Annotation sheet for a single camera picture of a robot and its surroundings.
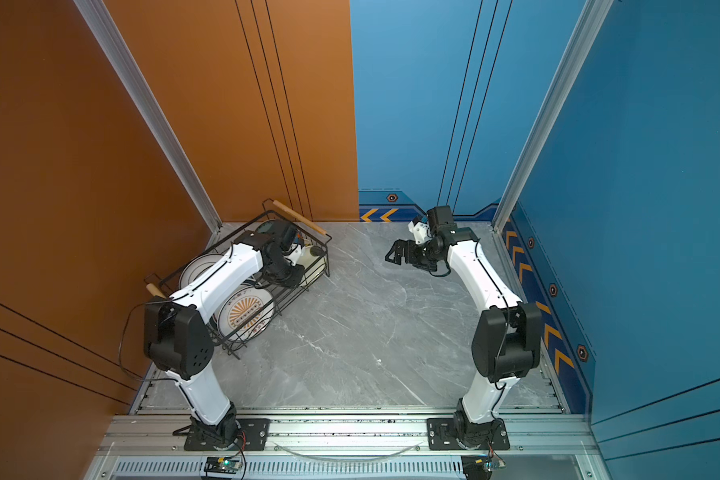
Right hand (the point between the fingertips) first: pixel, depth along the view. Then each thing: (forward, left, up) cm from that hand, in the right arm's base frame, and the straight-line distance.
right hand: (399, 259), depth 87 cm
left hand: (-4, +31, -5) cm, 31 cm away
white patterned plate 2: (-12, +45, -10) cm, 48 cm away
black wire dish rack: (-5, +28, +11) cm, 31 cm away
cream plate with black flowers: (+8, +28, -7) cm, 30 cm away
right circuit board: (-48, -18, -20) cm, 55 cm away
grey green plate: (+18, +45, -4) cm, 49 cm away
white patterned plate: (0, +61, -3) cm, 61 cm away
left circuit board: (-47, +44, -19) cm, 67 cm away
